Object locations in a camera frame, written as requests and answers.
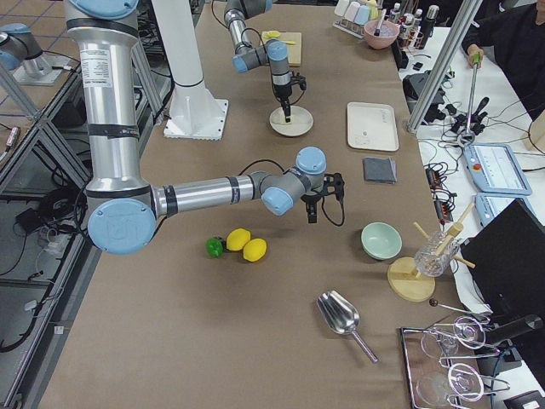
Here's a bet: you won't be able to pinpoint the bamboo cutting board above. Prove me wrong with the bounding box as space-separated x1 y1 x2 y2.
261 32 302 67

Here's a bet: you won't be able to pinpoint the cream rabbit tray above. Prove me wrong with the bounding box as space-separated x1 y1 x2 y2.
347 102 399 152

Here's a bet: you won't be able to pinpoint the green lime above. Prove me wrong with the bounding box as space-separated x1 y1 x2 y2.
205 237 225 258

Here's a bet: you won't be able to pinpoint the wooden stand pole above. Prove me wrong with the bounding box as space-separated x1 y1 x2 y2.
413 203 475 268

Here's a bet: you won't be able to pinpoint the yellow lemon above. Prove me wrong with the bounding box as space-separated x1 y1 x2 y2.
243 238 267 262
226 228 251 251

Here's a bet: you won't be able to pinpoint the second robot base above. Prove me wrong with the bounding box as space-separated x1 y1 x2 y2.
1 23 60 86

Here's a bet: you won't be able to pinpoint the blue cup on rack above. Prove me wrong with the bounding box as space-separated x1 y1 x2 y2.
354 4 370 26

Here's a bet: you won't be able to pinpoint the clear glass cup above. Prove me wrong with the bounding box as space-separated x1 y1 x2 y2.
414 231 460 277

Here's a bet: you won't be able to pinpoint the pink ice bucket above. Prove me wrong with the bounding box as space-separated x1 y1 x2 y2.
364 20 399 49

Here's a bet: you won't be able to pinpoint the metal tongs black tip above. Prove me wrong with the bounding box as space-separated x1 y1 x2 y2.
374 9 387 37

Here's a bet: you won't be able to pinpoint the pink cup on rack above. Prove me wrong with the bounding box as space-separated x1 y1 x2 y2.
343 1 360 22

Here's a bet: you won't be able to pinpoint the cream round plate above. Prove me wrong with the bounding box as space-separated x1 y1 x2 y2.
269 106 313 137

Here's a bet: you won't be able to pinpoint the upper yellow lemon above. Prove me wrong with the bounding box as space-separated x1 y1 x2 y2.
243 238 267 262

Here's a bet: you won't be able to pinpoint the white cup on rack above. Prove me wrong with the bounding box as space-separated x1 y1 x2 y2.
334 0 350 17

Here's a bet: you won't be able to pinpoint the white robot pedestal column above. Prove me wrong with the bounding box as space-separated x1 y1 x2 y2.
152 0 228 141

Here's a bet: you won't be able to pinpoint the bottle rack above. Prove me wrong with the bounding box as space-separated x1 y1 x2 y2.
388 1 439 50

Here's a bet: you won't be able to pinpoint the metal scoop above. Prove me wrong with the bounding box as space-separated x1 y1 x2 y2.
317 290 379 364

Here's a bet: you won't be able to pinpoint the long grabber tool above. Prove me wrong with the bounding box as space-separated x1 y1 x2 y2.
457 44 484 148

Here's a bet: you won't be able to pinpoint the purple cloth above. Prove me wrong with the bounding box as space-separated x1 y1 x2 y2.
391 159 398 182

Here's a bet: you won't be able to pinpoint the lemon slices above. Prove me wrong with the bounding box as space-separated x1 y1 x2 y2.
261 30 281 39

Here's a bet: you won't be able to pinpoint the wooden stand base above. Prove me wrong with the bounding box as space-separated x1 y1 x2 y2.
387 257 435 302

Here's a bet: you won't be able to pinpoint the grey folded cloth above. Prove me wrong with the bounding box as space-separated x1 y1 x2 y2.
363 157 396 184

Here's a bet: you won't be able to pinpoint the teach pendant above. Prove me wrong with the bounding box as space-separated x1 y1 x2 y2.
474 193 532 228
463 143 532 196

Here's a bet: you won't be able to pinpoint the black monitor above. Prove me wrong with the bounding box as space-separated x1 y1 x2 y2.
461 199 544 320

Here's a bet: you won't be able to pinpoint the yellow cup on rack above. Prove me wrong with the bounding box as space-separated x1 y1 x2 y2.
366 0 380 20

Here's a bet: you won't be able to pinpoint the black framed box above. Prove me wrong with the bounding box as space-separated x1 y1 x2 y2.
399 327 500 408

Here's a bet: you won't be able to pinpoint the lower teach pendant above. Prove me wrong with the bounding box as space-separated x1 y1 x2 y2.
474 193 532 228

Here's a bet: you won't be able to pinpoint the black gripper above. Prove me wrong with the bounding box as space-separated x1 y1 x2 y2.
302 172 344 223
272 72 307 124

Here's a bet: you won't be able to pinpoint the wire glass rack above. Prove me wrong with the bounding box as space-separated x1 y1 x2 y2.
416 315 510 408

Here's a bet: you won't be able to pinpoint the person in black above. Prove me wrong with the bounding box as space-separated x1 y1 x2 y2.
462 1 544 119

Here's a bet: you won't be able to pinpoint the lower yellow lemon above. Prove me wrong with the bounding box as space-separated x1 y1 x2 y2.
226 228 251 251

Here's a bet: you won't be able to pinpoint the upper teach pendant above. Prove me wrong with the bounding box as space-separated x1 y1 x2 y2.
463 143 532 196

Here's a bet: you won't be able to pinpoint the mint green bowl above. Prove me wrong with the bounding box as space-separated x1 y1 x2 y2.
360 222 402 261

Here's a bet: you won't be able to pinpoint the aluminium frame post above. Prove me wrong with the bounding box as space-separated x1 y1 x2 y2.
407 0 482 135

